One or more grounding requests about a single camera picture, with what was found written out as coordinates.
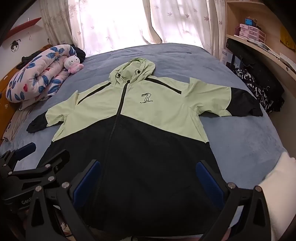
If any pink floral quilt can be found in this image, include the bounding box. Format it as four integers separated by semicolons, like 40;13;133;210
6;44;80;104

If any wooden shelf unit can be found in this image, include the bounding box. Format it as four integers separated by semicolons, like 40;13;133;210
223;0;296;99

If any black and white patterned cloth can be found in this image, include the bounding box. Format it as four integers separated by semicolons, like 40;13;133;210
232;67;274;114

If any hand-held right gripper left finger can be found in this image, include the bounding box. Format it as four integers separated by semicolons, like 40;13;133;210
24;159;101;241

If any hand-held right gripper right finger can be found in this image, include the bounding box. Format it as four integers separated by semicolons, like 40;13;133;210
195;159;272;241

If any stack of pink boxes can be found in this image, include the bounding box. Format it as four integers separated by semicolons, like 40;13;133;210
238;23;267;44

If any green and black hooded jacket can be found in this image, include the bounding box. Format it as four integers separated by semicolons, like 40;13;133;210
26;58;264;240

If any white cardboard box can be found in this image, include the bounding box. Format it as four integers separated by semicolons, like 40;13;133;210
219;47;241;68

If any cartoon face wall sticker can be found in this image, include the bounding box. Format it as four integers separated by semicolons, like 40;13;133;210
10;39;23;53

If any yellow paper item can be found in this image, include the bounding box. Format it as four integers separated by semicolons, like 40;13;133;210
280;26;296;51

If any red wall shelf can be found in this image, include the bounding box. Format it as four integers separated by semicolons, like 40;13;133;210
5;17;42;40

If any person's cream clothing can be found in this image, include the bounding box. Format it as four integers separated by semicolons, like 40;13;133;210
258;152;296;241

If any blue-grey bed sheet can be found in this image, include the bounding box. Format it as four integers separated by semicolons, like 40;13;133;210
0;43;289;241

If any white and pink cat plush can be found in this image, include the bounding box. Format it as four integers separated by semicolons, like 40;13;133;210
63;56;84;75

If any black bag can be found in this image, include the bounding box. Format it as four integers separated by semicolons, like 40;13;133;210
225;38;285;112

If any black knitted cloth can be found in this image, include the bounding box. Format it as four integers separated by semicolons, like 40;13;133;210
69;44;87;63

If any white floral curtain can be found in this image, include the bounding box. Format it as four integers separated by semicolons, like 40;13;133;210
39;0;162;59
142;0;227;58

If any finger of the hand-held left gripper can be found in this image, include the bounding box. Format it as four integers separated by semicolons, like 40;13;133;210
0;142;38;173
9;150;70;186

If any dark cloth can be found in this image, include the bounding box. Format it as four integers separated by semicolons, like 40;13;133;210
21;49;45;69

